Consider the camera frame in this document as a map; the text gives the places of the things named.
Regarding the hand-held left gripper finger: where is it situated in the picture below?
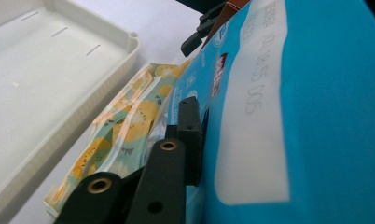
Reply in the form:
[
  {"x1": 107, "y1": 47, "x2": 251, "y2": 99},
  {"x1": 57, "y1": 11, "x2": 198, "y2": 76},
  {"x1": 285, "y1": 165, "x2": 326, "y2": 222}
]
[{"x1": 165, "y1": 96, "x2": 205, "y2": 188}]

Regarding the brown rectangular box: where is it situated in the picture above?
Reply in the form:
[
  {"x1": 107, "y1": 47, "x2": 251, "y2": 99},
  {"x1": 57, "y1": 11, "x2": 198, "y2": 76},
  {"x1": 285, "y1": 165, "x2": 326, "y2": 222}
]
[{"x1": 202, "y1": 0, "x2": 250, "y2": 49}]

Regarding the lemon print cloth bag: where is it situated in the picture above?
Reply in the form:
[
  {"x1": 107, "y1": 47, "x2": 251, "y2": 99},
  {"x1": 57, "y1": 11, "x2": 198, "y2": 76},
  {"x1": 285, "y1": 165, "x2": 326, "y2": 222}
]
[{"x1": 44, "y1": 62, "x2": 193, "y2": 218}]

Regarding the blue snack bag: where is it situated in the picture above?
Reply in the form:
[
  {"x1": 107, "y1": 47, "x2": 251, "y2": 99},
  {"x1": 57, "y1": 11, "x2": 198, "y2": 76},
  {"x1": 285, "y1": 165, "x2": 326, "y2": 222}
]
[{"x1": 163, "y1": 0, "x2": 375, "y2": 224}]

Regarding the white plastic tray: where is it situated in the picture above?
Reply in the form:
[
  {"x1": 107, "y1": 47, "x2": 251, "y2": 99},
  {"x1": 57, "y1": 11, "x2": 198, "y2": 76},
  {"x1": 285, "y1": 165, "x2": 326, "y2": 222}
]
[{"x1": 0, "y1": 0, "x2": 141, "y2": 224}]

